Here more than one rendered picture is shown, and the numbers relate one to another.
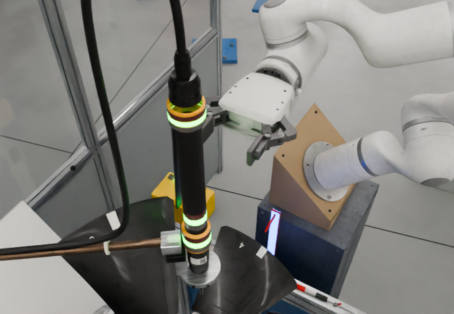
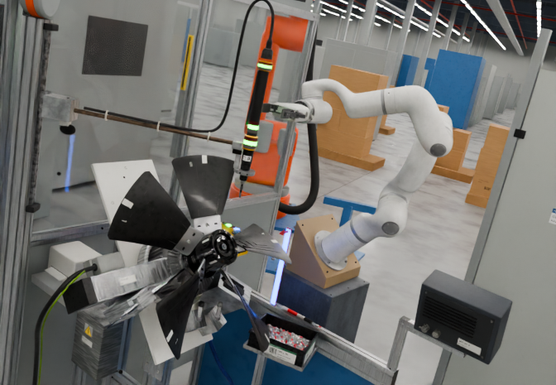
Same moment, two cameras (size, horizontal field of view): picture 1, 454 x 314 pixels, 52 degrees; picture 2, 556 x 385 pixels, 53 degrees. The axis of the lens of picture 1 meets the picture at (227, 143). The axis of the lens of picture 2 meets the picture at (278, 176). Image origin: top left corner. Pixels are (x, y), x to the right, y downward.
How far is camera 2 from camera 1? 141 cm
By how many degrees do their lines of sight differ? 32
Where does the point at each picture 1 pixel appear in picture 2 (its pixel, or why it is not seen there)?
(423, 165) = (383, 214)
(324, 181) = (327, 249)
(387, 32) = (355, 96)
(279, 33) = (308, 92)
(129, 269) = (203, 183)
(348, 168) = (343, 233)
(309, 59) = (320, 108)
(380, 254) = not seen: outside the picture
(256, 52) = not seen: hidden behind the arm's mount
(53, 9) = (190, 103)
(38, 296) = not seen: hidden behind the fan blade
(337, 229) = (330, 290)
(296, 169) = (309, 237)
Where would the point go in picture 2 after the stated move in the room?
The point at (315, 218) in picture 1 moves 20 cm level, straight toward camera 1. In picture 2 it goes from (316, 276) to (297, 292)
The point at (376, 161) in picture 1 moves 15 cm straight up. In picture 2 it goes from (360, 224) to (368, 189)
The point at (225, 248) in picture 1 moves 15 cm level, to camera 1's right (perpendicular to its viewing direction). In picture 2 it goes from (252, 230) to (291, 240)
